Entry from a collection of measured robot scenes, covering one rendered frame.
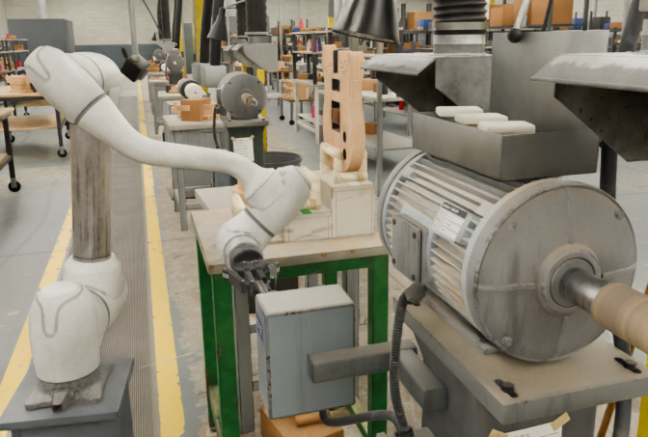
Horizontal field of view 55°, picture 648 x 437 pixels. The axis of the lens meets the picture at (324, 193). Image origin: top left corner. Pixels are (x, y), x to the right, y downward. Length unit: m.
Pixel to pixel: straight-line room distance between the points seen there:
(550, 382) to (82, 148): 1.27
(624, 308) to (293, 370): 0.57
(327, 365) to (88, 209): 0.91
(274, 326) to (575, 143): 0.55
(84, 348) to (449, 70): 1.10
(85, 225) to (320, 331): 0.88
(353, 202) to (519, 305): 1.23
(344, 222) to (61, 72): 0.98
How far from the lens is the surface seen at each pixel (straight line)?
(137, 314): 3.92
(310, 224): 2.01
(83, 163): 1.75
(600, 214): 0.90
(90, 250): 1.81
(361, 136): 1.96
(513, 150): 0.86
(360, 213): 2.05
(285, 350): 1.10
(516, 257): 0.84
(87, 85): 1.56
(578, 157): 0.92
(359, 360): 1.10
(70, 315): 1.66
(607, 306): 0.80
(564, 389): 0.90
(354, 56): 1.94
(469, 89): 1.17
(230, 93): 3.56
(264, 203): 1.51
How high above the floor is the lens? 1.56
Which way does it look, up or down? 14 degrees down
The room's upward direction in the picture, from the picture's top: 1 degrees counter-clockwise
